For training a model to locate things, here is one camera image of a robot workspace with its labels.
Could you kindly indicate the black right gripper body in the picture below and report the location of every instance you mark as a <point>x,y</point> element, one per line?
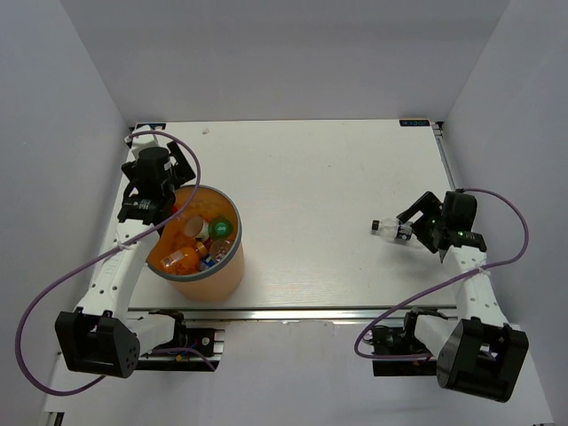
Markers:
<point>444,222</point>

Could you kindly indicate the aluminium table edge rail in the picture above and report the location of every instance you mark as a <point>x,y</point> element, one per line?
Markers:
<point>282,314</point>

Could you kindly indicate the orange juice bottle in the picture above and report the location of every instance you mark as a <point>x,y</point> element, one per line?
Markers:
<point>185,260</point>
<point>179,241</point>

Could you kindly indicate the green plastic bottle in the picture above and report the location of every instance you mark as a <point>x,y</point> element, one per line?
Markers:
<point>220,228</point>

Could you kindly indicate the blue label bottle in bin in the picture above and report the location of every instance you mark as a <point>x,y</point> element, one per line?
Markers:
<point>206,262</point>

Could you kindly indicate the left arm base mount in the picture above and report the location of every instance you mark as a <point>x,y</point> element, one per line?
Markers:
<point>172,343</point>

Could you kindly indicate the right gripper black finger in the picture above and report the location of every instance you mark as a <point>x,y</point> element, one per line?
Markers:
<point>423,213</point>
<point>431,238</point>

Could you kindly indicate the clear bottle red cap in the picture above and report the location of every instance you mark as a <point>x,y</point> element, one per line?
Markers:
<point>197,228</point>

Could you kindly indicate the clear bottle black cap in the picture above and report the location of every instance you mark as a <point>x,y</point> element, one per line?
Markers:
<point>392,229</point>

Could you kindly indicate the clear bottle blue label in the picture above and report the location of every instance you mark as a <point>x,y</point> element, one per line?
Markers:
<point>220,249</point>

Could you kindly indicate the orange bin with grey rim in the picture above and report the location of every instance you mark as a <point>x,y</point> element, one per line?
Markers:
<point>219,281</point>

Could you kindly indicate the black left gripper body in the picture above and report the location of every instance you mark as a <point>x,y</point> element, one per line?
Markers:
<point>130,169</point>

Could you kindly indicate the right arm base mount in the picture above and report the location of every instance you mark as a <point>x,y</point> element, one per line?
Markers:
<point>406,355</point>

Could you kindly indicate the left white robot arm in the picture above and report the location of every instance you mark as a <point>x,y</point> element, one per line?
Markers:
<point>96,337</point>

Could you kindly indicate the black table label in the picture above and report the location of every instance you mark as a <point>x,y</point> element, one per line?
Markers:
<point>150,126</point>
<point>414,123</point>

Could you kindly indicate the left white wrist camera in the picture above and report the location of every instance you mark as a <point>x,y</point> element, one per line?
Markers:
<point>144,138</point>

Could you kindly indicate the black table label left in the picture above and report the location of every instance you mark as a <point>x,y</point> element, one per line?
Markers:
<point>150,126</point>

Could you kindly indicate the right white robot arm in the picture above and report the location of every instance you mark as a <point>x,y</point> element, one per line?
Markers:
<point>479,353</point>

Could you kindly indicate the black table label right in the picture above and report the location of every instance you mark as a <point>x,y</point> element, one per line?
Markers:
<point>414,123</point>

